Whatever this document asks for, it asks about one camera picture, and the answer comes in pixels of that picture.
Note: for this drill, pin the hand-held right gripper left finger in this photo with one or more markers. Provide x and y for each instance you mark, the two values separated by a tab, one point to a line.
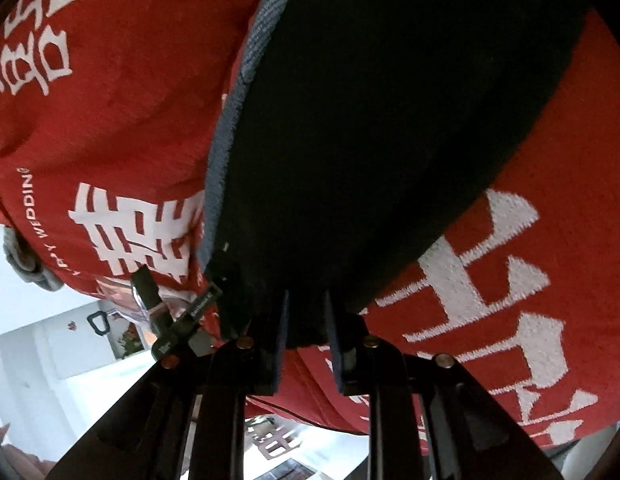
279	345

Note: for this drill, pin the black and grey sock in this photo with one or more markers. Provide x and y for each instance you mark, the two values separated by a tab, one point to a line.
370	135

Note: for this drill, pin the grey cloth bundle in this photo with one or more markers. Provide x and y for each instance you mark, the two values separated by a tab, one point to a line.
27	260

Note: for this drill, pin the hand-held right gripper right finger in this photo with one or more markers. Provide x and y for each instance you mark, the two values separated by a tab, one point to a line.
335	345

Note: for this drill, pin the red printed blanket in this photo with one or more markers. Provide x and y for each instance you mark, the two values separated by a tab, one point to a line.
120	110

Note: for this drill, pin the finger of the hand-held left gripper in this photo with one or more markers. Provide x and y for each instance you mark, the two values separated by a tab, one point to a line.
200	305

